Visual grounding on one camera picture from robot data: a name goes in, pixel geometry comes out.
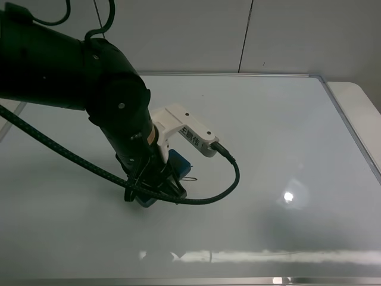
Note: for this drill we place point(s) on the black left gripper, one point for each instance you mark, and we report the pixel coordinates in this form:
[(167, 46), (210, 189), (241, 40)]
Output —
[(143, 164)]

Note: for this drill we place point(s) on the teal whiteboard eraser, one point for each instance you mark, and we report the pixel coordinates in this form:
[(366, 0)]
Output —
[(176, 166)]

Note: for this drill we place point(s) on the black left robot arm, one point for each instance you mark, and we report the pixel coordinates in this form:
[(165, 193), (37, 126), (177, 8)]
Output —
[(42, 66)]

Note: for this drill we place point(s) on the white framed whiteboard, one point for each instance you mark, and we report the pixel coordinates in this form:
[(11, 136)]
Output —
[(306, 210)]

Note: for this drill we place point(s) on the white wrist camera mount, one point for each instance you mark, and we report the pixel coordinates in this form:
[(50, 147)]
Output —
[(175, 119)]

